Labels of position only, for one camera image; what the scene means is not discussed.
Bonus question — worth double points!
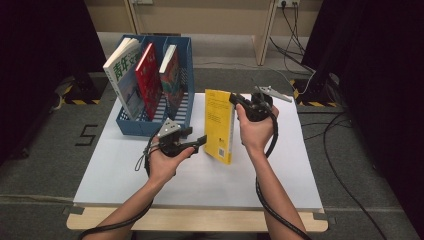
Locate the black curtain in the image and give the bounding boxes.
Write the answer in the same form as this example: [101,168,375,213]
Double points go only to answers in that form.
[301,0,424,239]
[0,0,112,166]

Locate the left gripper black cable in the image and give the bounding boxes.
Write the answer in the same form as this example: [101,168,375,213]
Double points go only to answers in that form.
[78,131,158,240]

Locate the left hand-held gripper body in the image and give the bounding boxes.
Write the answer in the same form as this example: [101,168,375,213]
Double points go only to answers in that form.
[155,118,194,158]

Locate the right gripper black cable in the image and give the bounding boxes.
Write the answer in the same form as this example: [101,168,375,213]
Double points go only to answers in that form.
[254,111,313,240]

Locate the black stand base striped tape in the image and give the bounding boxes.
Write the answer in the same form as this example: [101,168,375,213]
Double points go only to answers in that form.
[289,74,338,108]
[61,74,110,106]

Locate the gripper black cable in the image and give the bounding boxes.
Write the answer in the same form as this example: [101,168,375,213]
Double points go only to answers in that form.
[78,131,158,240]
[254,111,313,240]

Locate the person's left hand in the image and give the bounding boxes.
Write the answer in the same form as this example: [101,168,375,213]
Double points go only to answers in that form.
[148,148,196,184]

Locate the black power cable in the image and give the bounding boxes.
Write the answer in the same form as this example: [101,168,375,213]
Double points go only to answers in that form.
[269,2,316,73]
[283,2,308,56]

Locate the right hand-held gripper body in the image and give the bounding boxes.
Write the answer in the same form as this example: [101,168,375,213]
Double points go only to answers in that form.
[244,85,294,123]

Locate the white thick magazine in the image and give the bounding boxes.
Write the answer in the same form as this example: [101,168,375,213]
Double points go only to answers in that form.
[102,37,145,121]

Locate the yellow paperback book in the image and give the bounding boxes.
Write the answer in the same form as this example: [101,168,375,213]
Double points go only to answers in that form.
[203,88,236,166]

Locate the person's right hand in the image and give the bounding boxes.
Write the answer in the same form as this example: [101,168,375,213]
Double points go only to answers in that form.
[235,103,280,156]

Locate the beige wooden desk leg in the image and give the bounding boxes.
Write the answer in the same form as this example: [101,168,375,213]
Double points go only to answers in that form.
[123,0,145,35]
[252,0,279,67]

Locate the blue plastic file rack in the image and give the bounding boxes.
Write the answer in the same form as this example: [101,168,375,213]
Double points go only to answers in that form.
[115,34,196,139]

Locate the black floor cable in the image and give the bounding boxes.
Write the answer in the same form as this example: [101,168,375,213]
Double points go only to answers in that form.
[322,111,389,240]

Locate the red hardcover book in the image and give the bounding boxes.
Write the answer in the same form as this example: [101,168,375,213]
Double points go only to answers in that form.
[134,42,164,122]

